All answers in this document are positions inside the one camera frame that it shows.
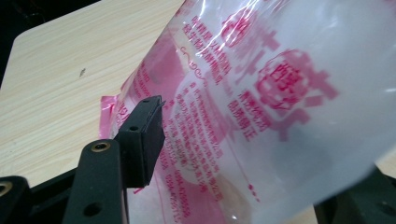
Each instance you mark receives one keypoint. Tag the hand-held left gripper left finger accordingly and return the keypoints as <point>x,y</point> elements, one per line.
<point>140,146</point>

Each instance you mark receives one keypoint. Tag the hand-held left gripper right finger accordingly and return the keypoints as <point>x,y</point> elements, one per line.
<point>367,202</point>

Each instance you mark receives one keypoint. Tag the clear pink-printed plastic bag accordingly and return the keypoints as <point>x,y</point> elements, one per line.
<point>280,46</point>

